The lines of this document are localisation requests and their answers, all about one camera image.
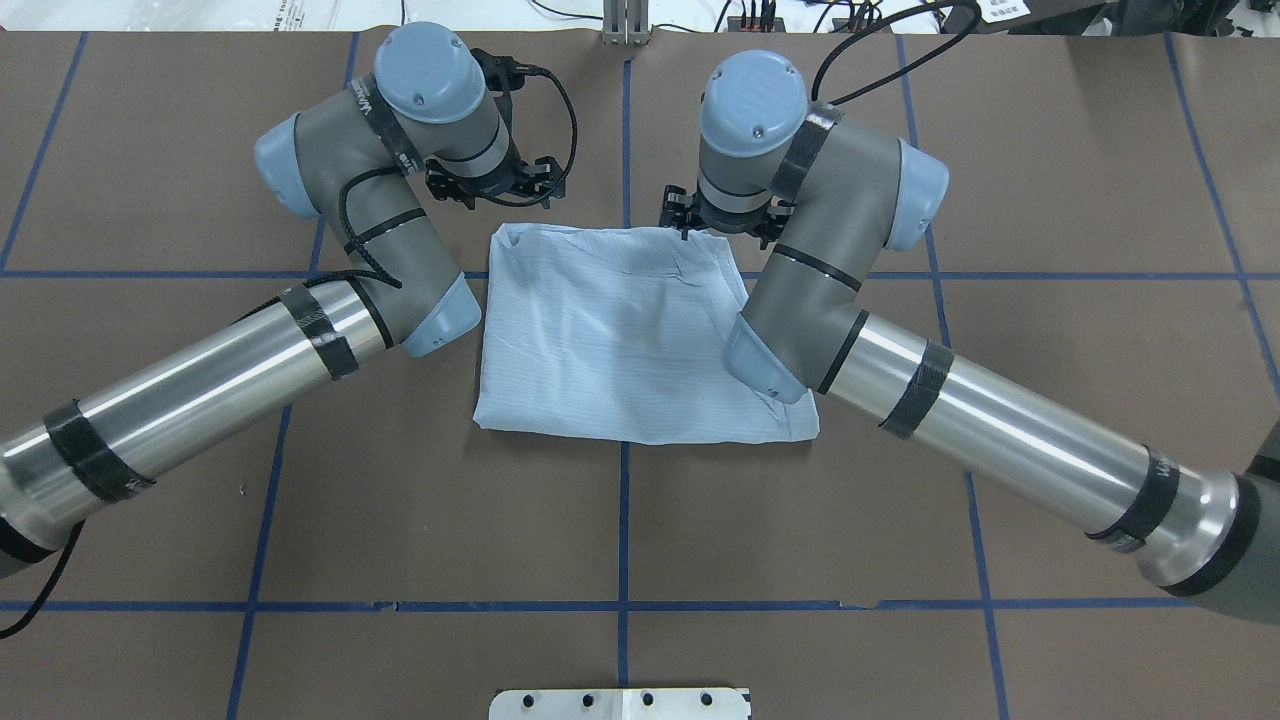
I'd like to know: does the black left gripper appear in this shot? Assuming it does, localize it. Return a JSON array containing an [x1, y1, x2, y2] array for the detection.
[[426, 150, 567, 210]]

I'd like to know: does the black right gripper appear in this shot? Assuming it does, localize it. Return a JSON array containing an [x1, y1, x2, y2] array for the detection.
[[678, 196, 795, 242]]

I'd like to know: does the light blue button shirt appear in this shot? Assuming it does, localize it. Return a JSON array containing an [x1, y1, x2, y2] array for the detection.
[[474, 223, 820, 445]]

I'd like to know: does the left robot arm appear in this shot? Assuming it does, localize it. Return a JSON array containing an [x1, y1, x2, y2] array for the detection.
[[1, 20, 573, 577]]

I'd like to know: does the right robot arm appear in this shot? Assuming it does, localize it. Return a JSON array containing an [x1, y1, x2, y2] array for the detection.
[[663, 49, 1277, 625]]

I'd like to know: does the white central pillar base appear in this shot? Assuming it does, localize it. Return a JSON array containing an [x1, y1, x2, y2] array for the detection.
[[488, 687, 753, 719]]

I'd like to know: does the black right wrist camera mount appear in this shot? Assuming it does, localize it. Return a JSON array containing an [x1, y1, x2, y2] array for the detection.
[[657, 184, 703, 231]]

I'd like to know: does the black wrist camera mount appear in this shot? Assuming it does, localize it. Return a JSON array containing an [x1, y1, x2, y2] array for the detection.
[[470, 47, 550, 94], [657, 184, 703, 231]]

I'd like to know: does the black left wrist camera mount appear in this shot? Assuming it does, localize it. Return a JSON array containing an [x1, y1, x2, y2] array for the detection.
[[470, 47, 550, 94]]

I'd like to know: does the aluminium frame post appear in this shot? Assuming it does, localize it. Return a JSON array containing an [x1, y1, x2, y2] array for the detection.
[[602, 0, 652, 46]]

